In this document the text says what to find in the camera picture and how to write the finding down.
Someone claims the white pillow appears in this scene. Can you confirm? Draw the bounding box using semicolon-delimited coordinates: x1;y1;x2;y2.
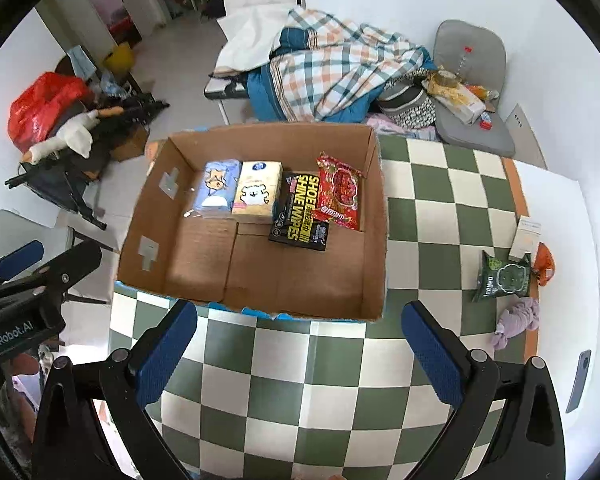
212;3;300;78

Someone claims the white silver carton box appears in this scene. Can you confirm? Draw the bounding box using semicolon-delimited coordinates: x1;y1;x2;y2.
508;216;542;262

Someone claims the blue quilt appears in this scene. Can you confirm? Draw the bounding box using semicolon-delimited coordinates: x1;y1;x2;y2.
246;27;386;124

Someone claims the orange snack bag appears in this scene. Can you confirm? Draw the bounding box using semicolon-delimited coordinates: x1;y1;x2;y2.
532;242;556;286

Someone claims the white chair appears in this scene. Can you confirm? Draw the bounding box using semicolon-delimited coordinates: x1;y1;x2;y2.
204;0;300;125

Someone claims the black tripod pile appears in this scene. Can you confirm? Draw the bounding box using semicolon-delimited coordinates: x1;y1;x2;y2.
4;93;169;231

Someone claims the blue cartoon tissue pack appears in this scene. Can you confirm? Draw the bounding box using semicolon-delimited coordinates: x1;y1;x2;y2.
193;159;242;218

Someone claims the purple soft cloth toy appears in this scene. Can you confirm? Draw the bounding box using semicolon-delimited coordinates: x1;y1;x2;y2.
491;297;540;351

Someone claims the small red white can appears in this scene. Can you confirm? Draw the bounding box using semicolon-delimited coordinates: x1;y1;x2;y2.
479;112;493;131

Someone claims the yellow white snack package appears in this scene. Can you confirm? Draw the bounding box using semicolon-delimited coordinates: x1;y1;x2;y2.
424;74;486;125

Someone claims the black shoe wipes pack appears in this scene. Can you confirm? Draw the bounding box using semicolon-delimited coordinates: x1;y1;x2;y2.
268;172;328;252

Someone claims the grey cushioned chair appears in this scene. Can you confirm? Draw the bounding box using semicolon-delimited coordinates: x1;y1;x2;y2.
434;20;515;157

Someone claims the green white checkered mat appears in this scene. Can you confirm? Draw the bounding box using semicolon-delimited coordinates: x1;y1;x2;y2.
102;125;517;479

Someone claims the yellow bear tissue pack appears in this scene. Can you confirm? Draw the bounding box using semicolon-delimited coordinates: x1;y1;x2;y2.
232;160;283;224

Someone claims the red snack bag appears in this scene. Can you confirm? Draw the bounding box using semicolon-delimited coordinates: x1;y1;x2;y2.
313;153;363;231

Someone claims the yellow bin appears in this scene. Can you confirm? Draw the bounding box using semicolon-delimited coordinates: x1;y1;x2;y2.
102;42;135;78

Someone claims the red plastic bag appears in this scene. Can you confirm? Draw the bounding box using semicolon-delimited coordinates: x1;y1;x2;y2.
7;72;94;153

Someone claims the black white patterned bag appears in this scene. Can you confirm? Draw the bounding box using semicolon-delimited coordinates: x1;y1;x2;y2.
377;81;436;130

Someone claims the plaid blanket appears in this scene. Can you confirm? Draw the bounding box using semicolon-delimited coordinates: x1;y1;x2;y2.
263;6;430;122

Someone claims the cardboard box with blue print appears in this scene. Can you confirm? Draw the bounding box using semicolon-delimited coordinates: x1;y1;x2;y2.
117;122;388;321

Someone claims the dark phone on table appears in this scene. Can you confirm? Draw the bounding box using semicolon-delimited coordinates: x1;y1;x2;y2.
566;350;592;414

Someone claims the white plush toy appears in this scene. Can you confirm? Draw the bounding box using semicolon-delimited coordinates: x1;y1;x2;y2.
21;106;124;165

